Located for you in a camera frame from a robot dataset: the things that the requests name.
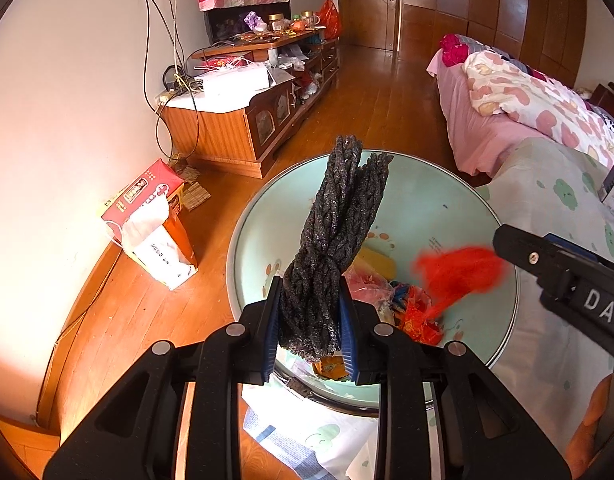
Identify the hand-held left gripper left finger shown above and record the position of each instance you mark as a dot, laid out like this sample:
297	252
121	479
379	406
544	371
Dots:
273	330

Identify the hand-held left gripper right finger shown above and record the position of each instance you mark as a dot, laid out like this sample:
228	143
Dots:
348	335

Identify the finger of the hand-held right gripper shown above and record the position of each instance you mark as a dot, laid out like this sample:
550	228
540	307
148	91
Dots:
522	250

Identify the pink plastic bag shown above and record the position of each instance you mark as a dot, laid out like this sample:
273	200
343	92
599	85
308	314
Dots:
367	287

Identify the red plastic bag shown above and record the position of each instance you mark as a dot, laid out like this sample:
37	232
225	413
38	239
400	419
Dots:
462	270

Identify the blue orange snack wrapper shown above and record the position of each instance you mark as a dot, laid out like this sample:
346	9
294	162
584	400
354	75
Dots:
414	325

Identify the yellow packet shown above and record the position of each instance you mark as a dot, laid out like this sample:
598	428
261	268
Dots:
374	262

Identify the light green trash bin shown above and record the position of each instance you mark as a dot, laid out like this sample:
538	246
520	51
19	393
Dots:
437	190

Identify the person's right forearm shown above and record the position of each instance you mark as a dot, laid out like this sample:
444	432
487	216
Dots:
594	420

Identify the blue checked cloth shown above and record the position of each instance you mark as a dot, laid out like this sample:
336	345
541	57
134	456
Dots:
267	435

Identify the pink heart print quilt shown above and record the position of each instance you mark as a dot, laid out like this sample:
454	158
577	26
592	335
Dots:
527	95

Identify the cow print pillow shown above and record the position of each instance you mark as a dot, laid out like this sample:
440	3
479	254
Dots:
612	122

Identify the woven mat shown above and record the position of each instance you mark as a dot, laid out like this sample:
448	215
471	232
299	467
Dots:
194	192

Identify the red white carton box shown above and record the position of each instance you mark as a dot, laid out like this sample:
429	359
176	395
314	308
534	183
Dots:
152	225

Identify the wooden headboard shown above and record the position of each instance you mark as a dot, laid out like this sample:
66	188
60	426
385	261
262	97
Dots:
609	97

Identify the wooden television cabinet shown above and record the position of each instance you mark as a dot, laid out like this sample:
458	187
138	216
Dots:
237	130

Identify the magenta blanket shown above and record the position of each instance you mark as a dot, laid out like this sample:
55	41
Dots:
454	50

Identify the wooden wardrobe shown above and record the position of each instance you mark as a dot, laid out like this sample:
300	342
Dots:
487	0

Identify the wooden door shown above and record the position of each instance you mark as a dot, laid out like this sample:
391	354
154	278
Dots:
367	0

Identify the orange red shopping bag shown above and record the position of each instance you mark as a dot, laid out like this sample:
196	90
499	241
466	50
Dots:
329	20

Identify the glass jar gold lid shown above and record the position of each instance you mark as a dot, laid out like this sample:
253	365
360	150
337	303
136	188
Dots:
276	22

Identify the black television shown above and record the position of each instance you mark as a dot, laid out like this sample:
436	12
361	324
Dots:
232	25

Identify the glass mug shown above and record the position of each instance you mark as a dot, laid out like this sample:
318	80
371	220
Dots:
309	19

